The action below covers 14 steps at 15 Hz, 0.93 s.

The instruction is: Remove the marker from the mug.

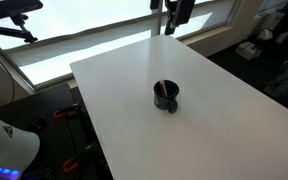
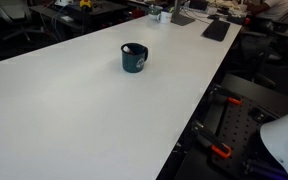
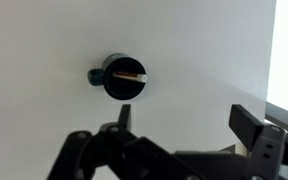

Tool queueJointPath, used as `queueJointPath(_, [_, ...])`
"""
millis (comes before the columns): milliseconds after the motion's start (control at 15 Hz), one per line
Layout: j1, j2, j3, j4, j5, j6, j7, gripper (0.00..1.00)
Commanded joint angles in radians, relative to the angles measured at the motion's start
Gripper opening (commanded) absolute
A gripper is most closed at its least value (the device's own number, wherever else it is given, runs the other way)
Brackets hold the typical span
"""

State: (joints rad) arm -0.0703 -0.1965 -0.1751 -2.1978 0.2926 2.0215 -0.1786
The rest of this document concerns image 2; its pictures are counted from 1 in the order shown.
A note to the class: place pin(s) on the dark green enamel mug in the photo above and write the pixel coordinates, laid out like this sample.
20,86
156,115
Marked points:
134,63

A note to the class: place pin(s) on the white marker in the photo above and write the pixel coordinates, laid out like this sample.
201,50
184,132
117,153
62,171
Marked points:
127,49

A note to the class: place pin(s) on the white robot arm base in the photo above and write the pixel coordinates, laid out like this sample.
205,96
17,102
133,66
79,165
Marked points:
284,140

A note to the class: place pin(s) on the white ceramic mug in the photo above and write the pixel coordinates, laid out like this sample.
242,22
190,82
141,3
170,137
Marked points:
165,17

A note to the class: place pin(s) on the red object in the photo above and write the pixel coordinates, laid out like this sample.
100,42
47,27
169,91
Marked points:
137,13

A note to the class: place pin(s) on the green bowl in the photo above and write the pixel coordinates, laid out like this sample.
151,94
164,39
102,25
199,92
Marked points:
153,13

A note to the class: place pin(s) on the grey monitor stand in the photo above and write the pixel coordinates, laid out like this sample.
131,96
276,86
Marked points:
181,19

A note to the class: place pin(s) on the black background desk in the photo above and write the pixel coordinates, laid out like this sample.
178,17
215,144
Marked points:
107,8

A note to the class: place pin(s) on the black orange bar clamp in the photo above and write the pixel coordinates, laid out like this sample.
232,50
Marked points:
217,146
234,100

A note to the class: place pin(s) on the black keyboard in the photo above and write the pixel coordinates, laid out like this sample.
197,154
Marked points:
216,30

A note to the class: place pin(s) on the black perforated mounting board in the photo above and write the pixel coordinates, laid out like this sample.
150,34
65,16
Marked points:
237,126

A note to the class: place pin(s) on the black computer mouse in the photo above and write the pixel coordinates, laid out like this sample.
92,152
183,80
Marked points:
213,16

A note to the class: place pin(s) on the yellow tool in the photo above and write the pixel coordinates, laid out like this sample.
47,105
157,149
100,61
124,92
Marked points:
85,4

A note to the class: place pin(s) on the dark office chair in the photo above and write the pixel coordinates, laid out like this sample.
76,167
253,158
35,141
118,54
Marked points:
14,10
250,50

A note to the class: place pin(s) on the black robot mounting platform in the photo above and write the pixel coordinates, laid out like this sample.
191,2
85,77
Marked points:
267,96

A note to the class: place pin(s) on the person in white shirt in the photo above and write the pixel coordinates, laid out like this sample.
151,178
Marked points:
277,6

